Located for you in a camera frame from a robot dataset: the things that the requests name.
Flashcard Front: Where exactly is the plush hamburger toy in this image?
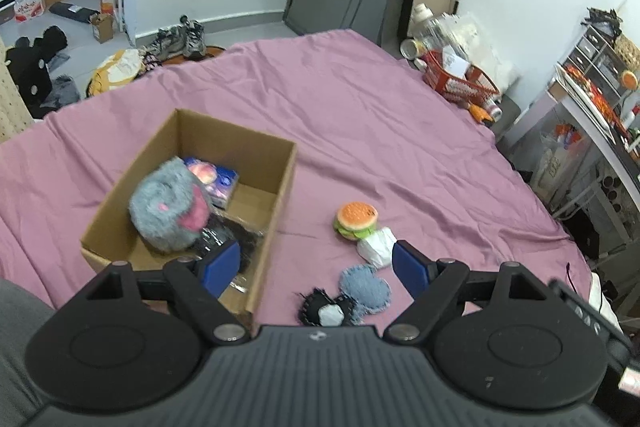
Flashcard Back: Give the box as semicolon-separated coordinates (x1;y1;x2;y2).
333;202;378;242

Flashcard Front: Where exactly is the blue denim round pad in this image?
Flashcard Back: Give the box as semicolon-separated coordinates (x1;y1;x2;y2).
338;265;392;322

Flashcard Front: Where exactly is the yellow white clothes pile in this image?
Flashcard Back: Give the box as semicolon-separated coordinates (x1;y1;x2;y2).
86;49;162;98

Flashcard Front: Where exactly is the grey drawer organizer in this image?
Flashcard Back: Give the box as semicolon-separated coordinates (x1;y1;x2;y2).
562;26;627;105

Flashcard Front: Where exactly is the black plush with dots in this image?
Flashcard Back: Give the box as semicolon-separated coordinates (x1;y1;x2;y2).
6;26;67;119

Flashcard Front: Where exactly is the grey sneakers pair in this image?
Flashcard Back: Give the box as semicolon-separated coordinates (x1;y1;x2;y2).
146;15;207;62

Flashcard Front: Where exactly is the black plastic bag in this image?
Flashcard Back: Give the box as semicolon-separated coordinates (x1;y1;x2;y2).
192;213;264;297

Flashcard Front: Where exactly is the orange bottle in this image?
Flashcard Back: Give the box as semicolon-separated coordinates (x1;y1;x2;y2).
468;104;494;124

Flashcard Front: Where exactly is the clear plastic jar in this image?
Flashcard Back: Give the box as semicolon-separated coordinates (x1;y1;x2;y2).
408;3;464;57

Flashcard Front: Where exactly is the pink bed sheet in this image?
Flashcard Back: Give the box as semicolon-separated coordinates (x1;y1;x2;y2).
1;30;592;325

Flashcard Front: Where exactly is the red plastic basket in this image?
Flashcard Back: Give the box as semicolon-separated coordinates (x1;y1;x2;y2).
422;50;500;106

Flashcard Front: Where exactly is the white soft packet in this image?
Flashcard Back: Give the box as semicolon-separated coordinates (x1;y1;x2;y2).
356;227;397;270

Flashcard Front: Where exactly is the small open carton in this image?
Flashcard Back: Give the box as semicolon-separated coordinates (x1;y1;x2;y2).
89;13;114;43

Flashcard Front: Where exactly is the grey plush elephant toy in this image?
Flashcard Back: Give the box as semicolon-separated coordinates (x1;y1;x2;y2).
128;157;213;254

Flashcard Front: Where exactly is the white desk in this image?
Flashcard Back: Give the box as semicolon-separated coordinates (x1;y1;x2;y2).
499;60;640;228

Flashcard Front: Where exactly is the blue tissue pack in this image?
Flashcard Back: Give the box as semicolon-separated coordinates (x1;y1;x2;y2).
183;157;240;210

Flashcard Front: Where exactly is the black cable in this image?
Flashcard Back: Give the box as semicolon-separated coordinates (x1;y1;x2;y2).
564;261;606;313

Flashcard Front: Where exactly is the white plastic bag under desk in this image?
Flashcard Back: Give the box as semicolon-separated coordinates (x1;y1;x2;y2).
529;122;591;206

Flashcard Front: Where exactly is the brown cardboard box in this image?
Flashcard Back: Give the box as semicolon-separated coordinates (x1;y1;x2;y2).
81;109;297;326

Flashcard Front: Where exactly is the black white fringed pad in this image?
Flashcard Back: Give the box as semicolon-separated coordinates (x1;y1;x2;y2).
297;288;357;327

